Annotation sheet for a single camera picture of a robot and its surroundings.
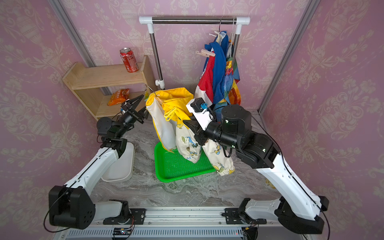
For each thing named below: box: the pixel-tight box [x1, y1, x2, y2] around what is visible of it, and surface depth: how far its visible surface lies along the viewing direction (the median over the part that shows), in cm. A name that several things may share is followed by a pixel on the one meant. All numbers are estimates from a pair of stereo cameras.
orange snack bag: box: [107, 88, 130, 106], surface depth 97 cm
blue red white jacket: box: [194, 31, 229, 106], surface depth 64 cm
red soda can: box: [119, 47, 139, 73], surface depth 77 cm
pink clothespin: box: [195, 49, 216, 57], surface depth 60 cm
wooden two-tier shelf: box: [62, 55, 155, 122], surface depth 84 cm
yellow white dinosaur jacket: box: [145, 87, 235, 176], surface depth 64 cm
